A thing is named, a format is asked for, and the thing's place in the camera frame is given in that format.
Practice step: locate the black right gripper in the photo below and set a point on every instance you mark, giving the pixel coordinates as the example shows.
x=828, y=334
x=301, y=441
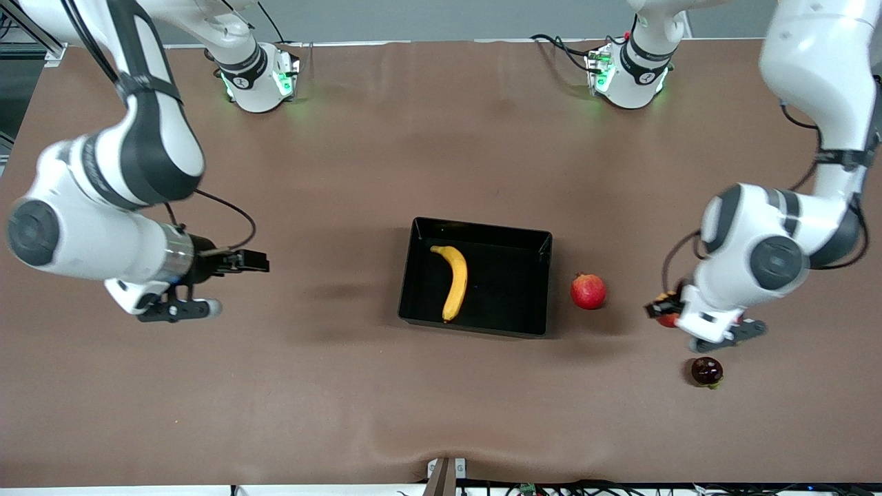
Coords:
x=204, y=264

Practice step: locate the red yellow apple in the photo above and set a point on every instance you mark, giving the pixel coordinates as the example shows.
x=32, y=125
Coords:
x=667, y=320

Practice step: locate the black rectangular plastic tray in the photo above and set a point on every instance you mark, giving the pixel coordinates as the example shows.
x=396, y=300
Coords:
x=496, y=310

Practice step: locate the yellow banana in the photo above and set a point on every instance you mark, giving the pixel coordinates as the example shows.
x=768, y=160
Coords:
x=456, y=282

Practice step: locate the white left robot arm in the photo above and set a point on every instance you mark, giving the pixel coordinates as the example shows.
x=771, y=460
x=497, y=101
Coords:
x=792, y=62

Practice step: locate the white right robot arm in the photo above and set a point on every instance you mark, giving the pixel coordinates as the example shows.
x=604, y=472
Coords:
x=89, y=234

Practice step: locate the red pomegranate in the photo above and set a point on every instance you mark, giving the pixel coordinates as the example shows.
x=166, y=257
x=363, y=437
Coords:
x=588, y=292

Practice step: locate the dark purple mangosteen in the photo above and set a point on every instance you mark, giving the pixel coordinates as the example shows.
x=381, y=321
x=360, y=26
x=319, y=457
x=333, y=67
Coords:
x=706, y=370

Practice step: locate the brown table cover sheet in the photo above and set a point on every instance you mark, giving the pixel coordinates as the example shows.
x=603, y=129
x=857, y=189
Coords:
x=207, y=413

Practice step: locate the grey metal clamp bracket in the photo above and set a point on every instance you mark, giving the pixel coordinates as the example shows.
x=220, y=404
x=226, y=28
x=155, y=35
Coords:
x=444, y=482

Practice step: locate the aluminium frame profile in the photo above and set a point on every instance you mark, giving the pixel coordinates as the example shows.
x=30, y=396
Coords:
x=54, y=49

